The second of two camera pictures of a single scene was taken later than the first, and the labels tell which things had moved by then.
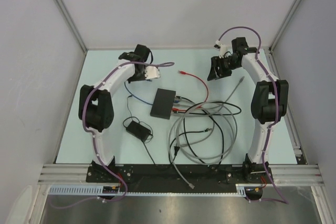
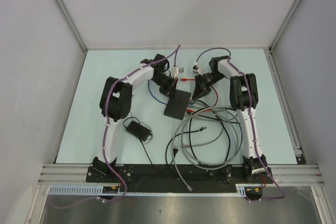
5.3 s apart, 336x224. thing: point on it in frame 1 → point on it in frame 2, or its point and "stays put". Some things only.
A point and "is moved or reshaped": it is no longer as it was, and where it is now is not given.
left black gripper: (142, 78) → (170, 89)
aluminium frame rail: (72, 173) stays put
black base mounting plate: (179, 178) stays put
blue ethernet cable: (147, 80) → (191, 103)
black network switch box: (163, 103) is moved or reshaped
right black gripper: (215, 74) → (202, 88)
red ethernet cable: (176, 109) → (191, 111)
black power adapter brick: (138, 130) stays put
